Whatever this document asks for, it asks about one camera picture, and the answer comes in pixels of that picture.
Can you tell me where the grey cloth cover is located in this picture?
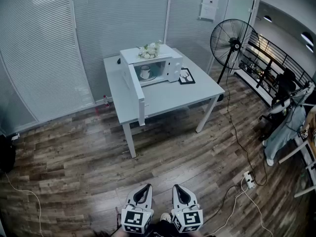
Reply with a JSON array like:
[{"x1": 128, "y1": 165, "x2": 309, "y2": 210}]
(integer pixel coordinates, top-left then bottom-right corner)
[{"x1": 263, "y1": 105, "x2": 307, "y2": 166}]

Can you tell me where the large white wall notice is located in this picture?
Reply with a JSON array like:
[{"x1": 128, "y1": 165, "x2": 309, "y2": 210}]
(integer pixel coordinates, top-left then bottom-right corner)
[{"x1": 198, "y1": 3, "x2": 218, "y2": 22}]

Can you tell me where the white power strip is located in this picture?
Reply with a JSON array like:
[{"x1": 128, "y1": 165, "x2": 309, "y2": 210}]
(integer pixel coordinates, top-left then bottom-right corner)
[{"x1": 243, "y1": 171, "x2": 256, "y2": 189}]

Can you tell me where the white table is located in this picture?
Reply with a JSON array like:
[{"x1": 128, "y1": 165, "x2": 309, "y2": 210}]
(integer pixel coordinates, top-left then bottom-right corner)
[{"x1": 103, "y1": 47, "x2": 226, "y2": 159}]

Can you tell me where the white cable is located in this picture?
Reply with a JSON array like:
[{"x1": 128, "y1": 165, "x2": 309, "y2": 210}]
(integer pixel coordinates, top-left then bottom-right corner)
[
  {"x1": 4, "y1": 173, "x2": 42, "y2": 237},
  {"x1": 202, "y1": 186, "x2": 273, "y2": 237}
]

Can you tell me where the black metal railing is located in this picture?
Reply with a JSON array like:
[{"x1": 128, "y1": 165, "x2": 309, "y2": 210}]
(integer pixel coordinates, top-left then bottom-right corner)
[{"x1": 232, "y1": 30, "x2": 316, "y2": 108}]

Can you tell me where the black chair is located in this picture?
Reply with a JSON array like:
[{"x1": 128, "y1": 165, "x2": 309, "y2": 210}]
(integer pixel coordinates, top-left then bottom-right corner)
[{"x1": 259, "y1": 68, "x2": 297, "y2": 140}]

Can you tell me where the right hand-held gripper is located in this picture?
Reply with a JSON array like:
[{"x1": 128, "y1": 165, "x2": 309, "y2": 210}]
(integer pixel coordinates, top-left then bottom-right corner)
[{"x1": 171, "y1": 184, "x2": 204, "y2": 234}]

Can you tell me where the white microwave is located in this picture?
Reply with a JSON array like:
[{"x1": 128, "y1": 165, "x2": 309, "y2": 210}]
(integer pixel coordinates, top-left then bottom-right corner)
[{"x1": 119, "y1": 44, "x2": 184, "y2": 126}]

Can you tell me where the white enamel cup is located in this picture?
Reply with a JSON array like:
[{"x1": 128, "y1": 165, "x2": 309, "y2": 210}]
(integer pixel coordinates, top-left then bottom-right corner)
[{"x1": 139, "y1": 65, "x2": 151, "y2": 80}]

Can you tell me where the white metal rack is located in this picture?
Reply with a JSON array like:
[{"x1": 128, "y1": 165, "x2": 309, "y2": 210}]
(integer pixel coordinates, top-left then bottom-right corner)
[{"x1": 278, "y1": 102, "x2": 316, "y2": 198}]

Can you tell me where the white artificial flower bouquet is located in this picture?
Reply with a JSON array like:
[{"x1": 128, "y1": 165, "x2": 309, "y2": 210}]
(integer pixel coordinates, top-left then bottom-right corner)
[{"x1": 137, "y1": 40, "x2": 163, "y2": 60}]

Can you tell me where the black bin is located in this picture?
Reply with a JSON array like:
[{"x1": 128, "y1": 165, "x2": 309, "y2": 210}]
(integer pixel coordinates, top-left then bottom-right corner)
[{"x1": 0, "y1": 134, "x2": 17, "y2": 174}]

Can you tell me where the black picture frame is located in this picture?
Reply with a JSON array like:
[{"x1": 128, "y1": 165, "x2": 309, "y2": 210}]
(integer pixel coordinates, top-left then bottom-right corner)
[{"x1": 178, "y1": 68, "x2": 196, "y2": 85}]

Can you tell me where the black standing fan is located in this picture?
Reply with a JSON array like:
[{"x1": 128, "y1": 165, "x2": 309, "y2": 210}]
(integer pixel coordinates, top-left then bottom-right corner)
[{"x1": 209, "y1": 18, "x2": 260, "y2": 103}]

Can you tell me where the person's black clothing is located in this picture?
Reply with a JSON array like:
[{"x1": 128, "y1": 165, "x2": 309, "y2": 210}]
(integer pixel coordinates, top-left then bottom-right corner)
[{"x1": 145, "y1": 220, "x2": 181, "y2": 237}]

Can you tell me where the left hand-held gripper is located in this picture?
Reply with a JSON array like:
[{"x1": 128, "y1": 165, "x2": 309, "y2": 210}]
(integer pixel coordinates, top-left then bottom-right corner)
[{"x1": 120, "y1": 183, "x2": 155, "y2": 235}]

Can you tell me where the black fan cable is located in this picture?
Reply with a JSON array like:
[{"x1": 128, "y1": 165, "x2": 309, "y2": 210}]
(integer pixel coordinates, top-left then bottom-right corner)
[{"x1": 225, "y1": 82, "x2": 269, "y2": 186}]

